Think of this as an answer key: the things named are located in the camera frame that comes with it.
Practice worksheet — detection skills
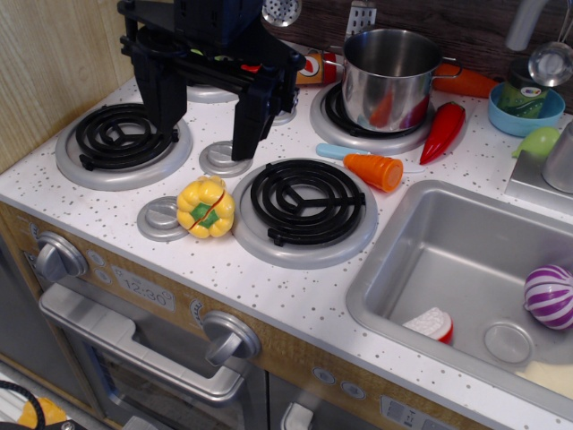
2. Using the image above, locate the silver stove knob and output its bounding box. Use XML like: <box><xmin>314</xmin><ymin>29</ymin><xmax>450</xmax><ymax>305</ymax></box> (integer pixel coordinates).
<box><xmin>272</xmin><ymin>107</ymin><xmax>296</xmax><ymax>126</ymax></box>
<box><xmin>137</xmin><ymin>196</ymin><xmax>187</xmax><ymax>242</ymax></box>
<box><xmin>199</xmin><ymin>141</ymin><xmax>252</xmax><ymax>178</ymax></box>

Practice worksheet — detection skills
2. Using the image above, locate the yellow toy bell pepper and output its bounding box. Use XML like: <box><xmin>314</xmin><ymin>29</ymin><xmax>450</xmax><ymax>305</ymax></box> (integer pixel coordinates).
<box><xmin>176</xmin><ymin>176</ymin><xmax>235</xmax><ymax>238</ymax></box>

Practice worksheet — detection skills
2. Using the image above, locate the red toy ketchup bottle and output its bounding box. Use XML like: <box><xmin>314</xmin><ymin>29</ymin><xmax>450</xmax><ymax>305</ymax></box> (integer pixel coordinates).
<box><xmin>296</xmin><ymin>52</ymin><xmax>338</xmax><ymax>85</ymax></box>

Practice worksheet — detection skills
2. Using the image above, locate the white red toy food piece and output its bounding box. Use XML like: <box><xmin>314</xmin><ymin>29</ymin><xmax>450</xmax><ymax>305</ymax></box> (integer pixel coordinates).
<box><xmin>402</xmin><ymin>307</ymin><xmax>454</xmax><ymax>344</ymax></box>

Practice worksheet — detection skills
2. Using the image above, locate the silver oven dial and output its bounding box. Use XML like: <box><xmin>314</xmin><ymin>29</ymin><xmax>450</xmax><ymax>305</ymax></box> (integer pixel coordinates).
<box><xmin>202</xmin><ymin>310</ymin><xmax>261</xmax><ymax>366</ymax></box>
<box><xmin>36</xmin><ymin>231</ymin><xmax>89</xmax><ymax>282</ymax></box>

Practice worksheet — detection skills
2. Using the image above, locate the silver slotted spatula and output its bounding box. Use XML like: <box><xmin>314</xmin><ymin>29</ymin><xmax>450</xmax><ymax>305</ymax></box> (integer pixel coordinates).
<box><xmin>345</xmin><ymin>0</ymin><xmax>377</xmax><ymax>39</ymax></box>

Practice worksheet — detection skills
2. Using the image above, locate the light blue plastic bowl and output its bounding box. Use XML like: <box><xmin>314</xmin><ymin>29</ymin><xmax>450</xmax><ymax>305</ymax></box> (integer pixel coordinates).
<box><xmin>488</xmin><ymin>83</ymin><xmax>565</xmax><ymax>137</ymax></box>

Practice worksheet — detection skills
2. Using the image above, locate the back left black burner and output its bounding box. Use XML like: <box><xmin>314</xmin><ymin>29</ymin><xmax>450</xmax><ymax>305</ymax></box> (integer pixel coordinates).
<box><xmin>186</xmin><ymin>84</ymin><xmax>238</xmax><ymax>104</ymax></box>

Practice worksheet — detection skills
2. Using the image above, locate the green toy pear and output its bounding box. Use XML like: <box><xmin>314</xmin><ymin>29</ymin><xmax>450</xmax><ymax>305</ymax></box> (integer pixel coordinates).
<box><xmin>512</xmin><ymin>126</ymin><xmax>560</xmax><ymax>159</ymax></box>

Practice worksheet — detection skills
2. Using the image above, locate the stainless steel pot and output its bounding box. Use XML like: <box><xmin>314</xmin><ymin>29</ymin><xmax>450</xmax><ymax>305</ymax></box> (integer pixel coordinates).
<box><xmin>339</xmin><ymin>29</ymin><xmax>463</xmax><ymax>133</ymax></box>

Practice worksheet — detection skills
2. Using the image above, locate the silver metal ladle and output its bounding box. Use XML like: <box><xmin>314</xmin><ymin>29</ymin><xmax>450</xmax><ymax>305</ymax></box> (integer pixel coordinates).
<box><xmin>528</xmin><ymin>1</ymin><xmax>572</xmax><ymax>88</ymax></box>

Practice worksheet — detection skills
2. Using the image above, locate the front left black burner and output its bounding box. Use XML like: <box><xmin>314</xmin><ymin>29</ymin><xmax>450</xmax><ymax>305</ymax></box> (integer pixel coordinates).
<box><xmin>55</xmin><ymin>103</ymin><xmax>192</xmax><ymax>192</ymax></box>

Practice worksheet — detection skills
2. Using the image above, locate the silver perforated skimmer spoon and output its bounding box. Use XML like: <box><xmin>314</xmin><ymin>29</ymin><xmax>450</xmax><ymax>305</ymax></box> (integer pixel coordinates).
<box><xmin>261</xmin><ymin>0</ymin><xmax>303</xmax><ymax>27</ymax></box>

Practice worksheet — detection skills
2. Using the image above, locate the black burner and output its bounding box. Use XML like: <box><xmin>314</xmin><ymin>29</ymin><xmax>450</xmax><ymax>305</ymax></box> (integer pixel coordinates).
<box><xmin>233</xmin><ymin>159</ymin><xmax>378</xmax><ymax>270</ymax></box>
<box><xmin>310</xmin><ymin>83</ymin><xmax>435</xmax><ymax>156</ymax></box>
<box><xmin>186</xmin><ymin>84</ymin><xmax>238</xmax><ymax>104</ymax></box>
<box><xmin>55</xmin><ymin>103</ymin><xmax>192</xmax><ymax>192</ymax></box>

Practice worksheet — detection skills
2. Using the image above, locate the silver stove top knob back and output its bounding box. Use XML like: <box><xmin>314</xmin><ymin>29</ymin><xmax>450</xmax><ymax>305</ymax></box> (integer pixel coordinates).
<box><xmin>272</xmin><ymin>107</ymin><xmax>296</xmax><ymax>126</ymax></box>

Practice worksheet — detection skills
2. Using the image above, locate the right silver oven dial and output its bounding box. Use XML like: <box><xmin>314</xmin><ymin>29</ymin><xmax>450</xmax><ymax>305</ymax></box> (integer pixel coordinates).
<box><xmin>202</xmin><ymin>310</ymin><xmax>261</xmax><ymax>366</ymax></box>

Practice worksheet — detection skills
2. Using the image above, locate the silver metal cup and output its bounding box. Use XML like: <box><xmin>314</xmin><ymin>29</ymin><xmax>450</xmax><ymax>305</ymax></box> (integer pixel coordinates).
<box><xmin>542</xmin><ymin>122</ymin><xmax>573</xmax><ymax>194</ymax></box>

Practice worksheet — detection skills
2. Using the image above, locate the oven clock display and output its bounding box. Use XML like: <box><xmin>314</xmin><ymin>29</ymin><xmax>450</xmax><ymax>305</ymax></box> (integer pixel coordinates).
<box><xmin>112</xmin><ymin>265</ymin><xmax>175</xmax><ymax>313</ymax></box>

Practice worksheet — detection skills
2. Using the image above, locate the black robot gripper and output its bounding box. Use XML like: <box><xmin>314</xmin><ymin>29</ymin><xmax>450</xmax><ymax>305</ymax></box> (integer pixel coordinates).
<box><xmin>117</xmin><ymin>1</ymin><xmax>304</xmax><ymax>161</ymax></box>

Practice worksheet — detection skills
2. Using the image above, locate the light blue toy knife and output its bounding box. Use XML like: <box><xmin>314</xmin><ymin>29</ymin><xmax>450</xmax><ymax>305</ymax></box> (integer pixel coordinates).
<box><xmin>315</xmin><ymin>142</ymin><xmax>425</xmax><ymax>174</ymax></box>

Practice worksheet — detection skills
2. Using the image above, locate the silver stove top knob front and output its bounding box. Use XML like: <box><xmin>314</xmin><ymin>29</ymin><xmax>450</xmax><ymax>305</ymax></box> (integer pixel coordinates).
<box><xmin>137</xmin><ymin>196</ymin><xmax>187</xmax><ymax>242</ymax></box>

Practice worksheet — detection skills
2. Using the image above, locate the front right black burner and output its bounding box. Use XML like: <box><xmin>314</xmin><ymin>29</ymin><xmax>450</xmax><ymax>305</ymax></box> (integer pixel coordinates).
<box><xmin>233</xmin><ymin>159</ymin><xmax>378</xmax><ymax>270</ymax></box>

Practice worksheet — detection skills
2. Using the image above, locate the orange toy carrot whole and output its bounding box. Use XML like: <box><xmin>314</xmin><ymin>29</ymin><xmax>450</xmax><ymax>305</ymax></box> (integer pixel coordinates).
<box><xmin>432</xmin><ymin>64</ymin><xmax>498</xmax><ymax>99</ymax></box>

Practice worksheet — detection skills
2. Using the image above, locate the red toy chili pepper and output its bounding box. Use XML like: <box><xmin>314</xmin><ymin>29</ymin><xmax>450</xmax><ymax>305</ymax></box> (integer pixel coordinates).
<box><xmin>419</xmin><ymin>101</ymin><xmax>466</xmax><ymax>166</ymax></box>

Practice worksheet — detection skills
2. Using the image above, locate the green toy can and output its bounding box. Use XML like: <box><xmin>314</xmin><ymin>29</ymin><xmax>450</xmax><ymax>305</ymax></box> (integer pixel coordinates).
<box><xmin>497</xmin><ymin>57</ymin><xmax>548</xmax><ymax>119</ymax></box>

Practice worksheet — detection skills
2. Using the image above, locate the left silver oven dial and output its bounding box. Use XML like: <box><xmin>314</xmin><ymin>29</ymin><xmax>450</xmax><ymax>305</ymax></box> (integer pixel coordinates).
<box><xmin>36</xmin><ymin>231</ymin><xmax>89</xmax><ymax>282</ymax></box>

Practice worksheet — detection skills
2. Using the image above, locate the silver toy sink basin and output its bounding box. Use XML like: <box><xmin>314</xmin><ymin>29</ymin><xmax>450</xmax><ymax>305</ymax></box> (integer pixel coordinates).
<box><xmin>346</xmin><ymin>180</ymin><xmax>572</xmax><ymax>419</ymax></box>

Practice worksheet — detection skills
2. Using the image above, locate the silver oven door handle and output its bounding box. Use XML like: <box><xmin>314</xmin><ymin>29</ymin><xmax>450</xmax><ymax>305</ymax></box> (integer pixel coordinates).
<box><xmin>39</xmin><ymin>284</ymin><xmax>244</xmax><ymax>407</ymax></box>

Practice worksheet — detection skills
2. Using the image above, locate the purple striped toy onion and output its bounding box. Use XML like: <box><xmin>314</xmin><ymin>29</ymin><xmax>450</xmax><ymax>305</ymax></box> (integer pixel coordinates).
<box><xmin>524</xmin><ymin>264</ymin><xmax>572</xmax><ymax>331</ymax></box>

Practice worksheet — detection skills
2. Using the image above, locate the yellow object with black cable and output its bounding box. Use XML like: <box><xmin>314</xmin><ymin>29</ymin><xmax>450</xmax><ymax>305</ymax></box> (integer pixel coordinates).
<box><xmin>1</xmin><ymin>381</ymin><xmax>67</xmax><ymax>429</ymax></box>

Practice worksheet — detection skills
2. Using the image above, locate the silver stove top knob middle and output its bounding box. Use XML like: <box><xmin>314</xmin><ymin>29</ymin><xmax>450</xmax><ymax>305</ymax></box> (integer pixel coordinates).
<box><xmin>199</xmin><ymin>141</ymin><xmax>252</xmax><ymax>178</ymax></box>

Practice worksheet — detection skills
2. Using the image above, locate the silver faucet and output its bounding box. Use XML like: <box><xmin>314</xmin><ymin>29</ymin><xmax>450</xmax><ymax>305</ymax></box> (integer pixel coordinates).
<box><xmin>505</xmin><ymin>0</ymin><xmax>548</xmax><ymax>52</ymax></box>

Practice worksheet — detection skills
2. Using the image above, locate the back right black burner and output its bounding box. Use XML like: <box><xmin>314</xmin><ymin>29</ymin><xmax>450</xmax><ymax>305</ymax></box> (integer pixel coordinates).
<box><xmin>310</xmin><ymin>83</ymin><xmax>435</xmax><ymax>156</ymax></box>

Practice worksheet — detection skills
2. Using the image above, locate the orange toy carrot piece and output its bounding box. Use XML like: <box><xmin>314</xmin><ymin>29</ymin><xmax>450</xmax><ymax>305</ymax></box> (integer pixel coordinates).
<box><xmin>343</xmin><ymin>154</ymin><xmax>404</xmax><ymax>193</ymax></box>

